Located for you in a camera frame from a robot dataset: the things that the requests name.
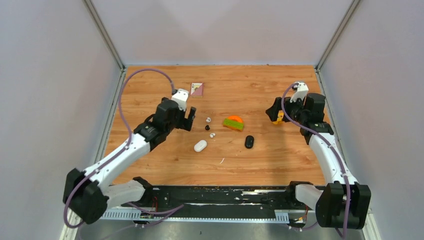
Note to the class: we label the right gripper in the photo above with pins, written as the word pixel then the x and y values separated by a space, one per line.
pixel 272 111

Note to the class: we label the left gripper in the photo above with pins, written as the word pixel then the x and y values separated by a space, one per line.
pixel 186 123

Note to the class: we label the white earbud charging case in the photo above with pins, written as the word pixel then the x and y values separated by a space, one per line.
pixel 200 146

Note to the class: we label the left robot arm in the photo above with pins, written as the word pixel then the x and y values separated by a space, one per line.
pixel 89 193

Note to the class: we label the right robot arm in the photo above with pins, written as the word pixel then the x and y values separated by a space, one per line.
pixel 343 202

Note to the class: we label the black earbud charging case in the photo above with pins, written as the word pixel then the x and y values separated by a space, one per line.
pixel 249 141

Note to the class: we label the yellow small toy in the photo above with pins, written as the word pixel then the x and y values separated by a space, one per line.
pixel 279 118

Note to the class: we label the playing card box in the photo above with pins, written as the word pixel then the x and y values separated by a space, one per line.
pixel 197 89

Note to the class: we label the orange toy piece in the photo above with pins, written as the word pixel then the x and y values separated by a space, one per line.
pixel 235 118

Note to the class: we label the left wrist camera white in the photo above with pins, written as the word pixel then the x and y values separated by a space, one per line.
pixel 181 97

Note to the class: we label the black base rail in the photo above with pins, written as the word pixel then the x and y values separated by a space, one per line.
pixel 234 203

